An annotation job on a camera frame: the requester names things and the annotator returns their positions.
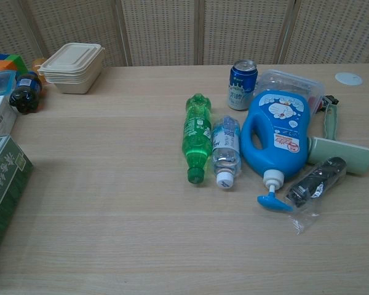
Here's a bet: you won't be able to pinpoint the woven folding screen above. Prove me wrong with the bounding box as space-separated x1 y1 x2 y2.
0 0 369 69

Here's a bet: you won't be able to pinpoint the clear plastic lidded container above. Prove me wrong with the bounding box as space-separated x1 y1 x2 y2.
253 69 325 112

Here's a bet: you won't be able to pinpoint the clear water bottle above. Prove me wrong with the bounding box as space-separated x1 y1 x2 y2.
211 115 243 190

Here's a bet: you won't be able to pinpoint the orange drink bottle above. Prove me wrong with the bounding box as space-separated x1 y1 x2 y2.
30 57 49 84

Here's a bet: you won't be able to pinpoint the pale green lint roller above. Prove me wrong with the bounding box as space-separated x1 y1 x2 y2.
306 103 369 178

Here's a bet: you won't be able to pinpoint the small black clip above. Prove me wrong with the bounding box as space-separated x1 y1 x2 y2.
320 94 340 107

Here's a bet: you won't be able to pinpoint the black item in plastic bag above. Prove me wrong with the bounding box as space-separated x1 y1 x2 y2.
284 156 348 236

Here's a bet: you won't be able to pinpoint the blue milk drink can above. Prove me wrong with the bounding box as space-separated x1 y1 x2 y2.
227 59 259 112

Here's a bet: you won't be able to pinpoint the stack of beige takeout boxes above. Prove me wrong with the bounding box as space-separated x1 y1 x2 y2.
37 42 106 95

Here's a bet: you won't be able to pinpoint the green plastic soda bottle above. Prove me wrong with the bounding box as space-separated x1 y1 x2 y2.
181 93 215 186

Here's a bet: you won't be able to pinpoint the green tea carton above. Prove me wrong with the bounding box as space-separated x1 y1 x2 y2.
0 135 35 269

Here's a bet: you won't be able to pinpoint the colourful toy blocks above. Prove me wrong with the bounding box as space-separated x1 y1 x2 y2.
0 53 29 75

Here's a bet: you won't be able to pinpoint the blue detergent pump bottle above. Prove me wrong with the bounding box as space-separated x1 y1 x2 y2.
240 89 312 213

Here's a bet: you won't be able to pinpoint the white round table cap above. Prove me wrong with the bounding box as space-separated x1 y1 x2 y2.
335 71 364 86

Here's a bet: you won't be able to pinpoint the dark cola bottle blue label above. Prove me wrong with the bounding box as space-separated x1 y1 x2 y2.
8 71 44 116

